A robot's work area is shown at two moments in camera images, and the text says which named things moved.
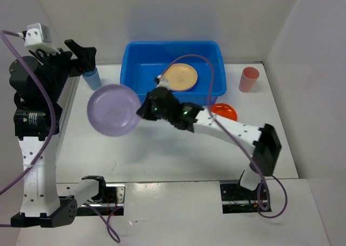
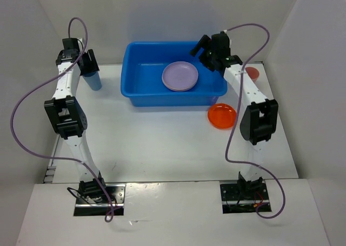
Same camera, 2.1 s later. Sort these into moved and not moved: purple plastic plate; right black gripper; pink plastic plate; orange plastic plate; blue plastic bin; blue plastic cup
Moved: right black gripper; purple plastic plate
Not moved: blue plastic cup; blue plastic bin; pink plastic plate; orange plastic plate
